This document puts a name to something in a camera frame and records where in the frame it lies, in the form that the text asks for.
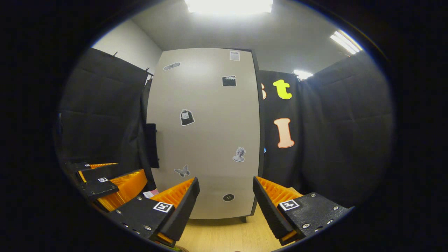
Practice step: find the white cabinet door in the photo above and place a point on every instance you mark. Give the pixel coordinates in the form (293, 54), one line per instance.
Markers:
(210, 133)

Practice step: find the large ceiling light panel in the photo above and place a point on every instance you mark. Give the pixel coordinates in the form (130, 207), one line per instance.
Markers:
(229, 6)

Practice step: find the black backdrop cloth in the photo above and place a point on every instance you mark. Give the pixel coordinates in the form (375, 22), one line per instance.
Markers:
(332, 140)

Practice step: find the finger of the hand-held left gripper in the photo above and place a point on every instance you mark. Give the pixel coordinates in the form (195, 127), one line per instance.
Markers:
(101, 170)
(98, 189)

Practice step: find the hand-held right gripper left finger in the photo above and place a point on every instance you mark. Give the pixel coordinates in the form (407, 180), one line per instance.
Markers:
(182, 210)

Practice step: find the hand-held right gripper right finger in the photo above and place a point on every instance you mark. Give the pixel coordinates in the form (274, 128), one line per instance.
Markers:
(267, 210)

